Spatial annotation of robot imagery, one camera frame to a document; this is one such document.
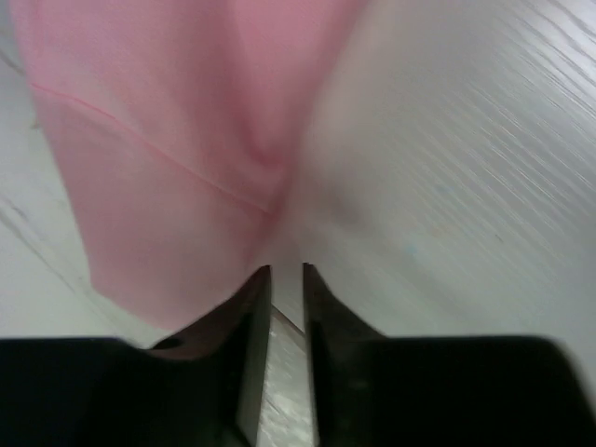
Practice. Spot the pink t shirt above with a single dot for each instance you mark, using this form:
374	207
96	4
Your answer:
176	127

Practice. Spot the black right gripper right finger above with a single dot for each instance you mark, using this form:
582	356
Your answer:
370	389

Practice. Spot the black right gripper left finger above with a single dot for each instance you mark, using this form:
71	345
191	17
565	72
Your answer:
106	392

